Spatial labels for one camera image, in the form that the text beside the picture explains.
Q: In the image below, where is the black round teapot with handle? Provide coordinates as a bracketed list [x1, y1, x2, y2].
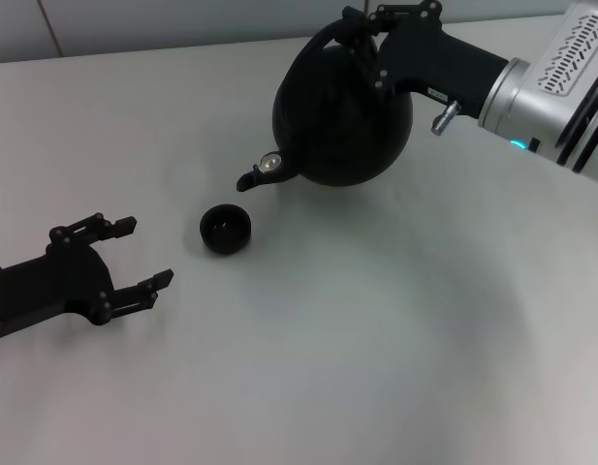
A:
[236, 14, 415, 194]

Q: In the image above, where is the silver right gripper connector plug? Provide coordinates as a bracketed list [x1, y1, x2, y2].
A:
[430, 100, 462, 136]

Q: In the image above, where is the small dark teacup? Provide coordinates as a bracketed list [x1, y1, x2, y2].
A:
[199, 203, 253, 255]

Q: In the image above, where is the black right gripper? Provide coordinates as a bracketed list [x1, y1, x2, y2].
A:
[341, 0, 511, 120]

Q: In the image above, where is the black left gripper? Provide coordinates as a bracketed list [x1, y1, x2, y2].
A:
[0, 211, 175, 348]

